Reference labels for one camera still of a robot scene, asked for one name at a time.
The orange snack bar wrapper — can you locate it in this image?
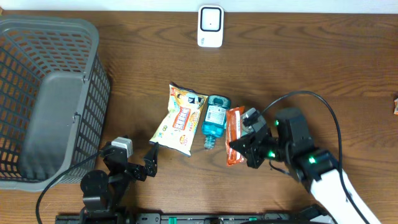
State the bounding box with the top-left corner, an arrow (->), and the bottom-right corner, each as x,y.
226,106 -> 244,166

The blue mouthwash bottle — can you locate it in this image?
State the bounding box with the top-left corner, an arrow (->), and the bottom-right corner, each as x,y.
201,95 -> 231,150

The yellow snack bag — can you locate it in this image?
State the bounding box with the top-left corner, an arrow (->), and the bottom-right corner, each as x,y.
149,82 -> 208,157

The light green wet wipes pack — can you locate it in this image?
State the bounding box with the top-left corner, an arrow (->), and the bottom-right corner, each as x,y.
394,98 -> 398,115

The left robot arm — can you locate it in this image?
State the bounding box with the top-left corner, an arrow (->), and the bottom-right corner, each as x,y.
79,142 -> 159,224

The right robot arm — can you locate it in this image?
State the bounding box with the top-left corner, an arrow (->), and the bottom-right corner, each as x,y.
229,108 -> 379,223

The grey plastic shopping basket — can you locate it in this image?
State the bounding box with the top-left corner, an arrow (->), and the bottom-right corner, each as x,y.
1,15 -> 110,192

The black left camera cable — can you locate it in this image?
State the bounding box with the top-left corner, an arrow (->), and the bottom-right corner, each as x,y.
35,151 -> 103,224

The black camera cable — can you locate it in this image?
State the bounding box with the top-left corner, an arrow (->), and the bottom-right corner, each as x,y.
259,90 -> 371,224
35,151 -> 103,224

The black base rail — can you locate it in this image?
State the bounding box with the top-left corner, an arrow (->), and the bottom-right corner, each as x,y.
55,212 -> 336,224

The black right camera cable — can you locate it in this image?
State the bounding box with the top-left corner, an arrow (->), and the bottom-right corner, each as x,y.
259,90 -> 371,224

